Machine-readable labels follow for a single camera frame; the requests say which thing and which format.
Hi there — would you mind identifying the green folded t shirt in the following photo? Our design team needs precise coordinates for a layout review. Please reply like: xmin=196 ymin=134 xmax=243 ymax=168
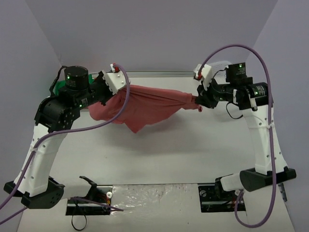
xmin=54 ymin=74 xmax=96 ymax=95

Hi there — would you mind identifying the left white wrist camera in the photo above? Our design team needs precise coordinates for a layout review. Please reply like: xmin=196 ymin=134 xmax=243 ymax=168
xmin=103 ymin=63 xmax=130 ymax=95

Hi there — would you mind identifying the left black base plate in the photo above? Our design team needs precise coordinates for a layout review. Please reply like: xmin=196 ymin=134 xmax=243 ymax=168
xmin=65 ymin=186 xmax=113 ymax=216

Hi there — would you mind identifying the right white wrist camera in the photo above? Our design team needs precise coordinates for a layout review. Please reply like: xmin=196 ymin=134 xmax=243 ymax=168
xmin=193 ymin=64 xmax=213 ymax=90

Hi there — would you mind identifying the red t shirt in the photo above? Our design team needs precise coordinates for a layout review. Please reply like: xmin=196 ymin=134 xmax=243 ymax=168
xmin=88 ymin=85 xmax=202 ymax=133

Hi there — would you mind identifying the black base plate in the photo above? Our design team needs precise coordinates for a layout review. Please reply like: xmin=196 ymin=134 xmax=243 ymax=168
xmin=65 ymin=186 xmax=113 ymax=216
xmin=198 ymin=183 xmax=237 ymax=213

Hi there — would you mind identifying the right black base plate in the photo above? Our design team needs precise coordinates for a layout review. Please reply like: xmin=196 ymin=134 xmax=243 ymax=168
xmin=198 ymin=183 xmax=237 ymax=213

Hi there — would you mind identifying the white plastic basket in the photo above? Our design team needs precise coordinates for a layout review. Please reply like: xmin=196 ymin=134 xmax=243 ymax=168
xmin=209 ymin=60 xmax=231 ymax=84

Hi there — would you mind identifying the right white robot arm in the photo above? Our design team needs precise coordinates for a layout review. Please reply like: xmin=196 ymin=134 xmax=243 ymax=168
xmin=194 ymin=63 xmax=296 ymax=200

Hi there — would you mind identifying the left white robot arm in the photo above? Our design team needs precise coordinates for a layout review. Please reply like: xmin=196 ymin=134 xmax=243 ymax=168
xmin=4 ymin=66 xmax=126 ymax=209

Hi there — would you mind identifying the thin black cable loop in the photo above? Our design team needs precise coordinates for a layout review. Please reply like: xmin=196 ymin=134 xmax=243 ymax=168
xmin=71 ymin=212 xmax=87 ymax=230

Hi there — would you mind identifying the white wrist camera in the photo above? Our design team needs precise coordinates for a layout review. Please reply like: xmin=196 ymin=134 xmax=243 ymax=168
xmin=193 ymin=64 xmax=213 ymax=90
xmin=103 ymin=63 xmax=130 ymax=95

